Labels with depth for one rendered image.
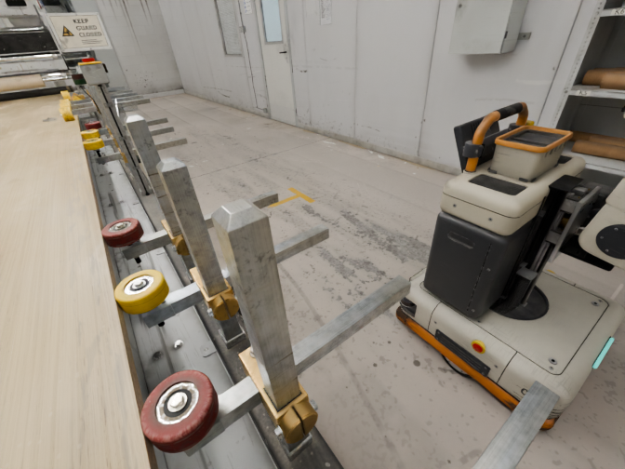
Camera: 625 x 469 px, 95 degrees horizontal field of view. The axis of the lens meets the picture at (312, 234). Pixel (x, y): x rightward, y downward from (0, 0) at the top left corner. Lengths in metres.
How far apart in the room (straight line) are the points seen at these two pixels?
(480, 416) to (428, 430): 0.22
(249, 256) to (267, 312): 0.07
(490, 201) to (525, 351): 0.57
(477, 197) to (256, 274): 0.88
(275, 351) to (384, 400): 1.08
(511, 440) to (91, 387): 0.53
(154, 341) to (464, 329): 1.07
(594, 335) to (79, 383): 1.50
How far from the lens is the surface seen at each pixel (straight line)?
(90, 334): 0.56
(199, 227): 0.50
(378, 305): 0.53
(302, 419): 0.42
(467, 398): 1.47
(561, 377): 1.32
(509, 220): 1.03
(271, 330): 0.31
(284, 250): 0.66
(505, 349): 1.30
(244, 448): 0.68
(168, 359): 0.84
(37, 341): 0.61
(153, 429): 0.41
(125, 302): 0.58
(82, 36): 4.47
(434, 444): 1.36
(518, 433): 0.51
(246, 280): 0.25
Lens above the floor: 1.24
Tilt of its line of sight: 35 degrees down
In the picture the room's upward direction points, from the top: 5 degrees counter-clockwise
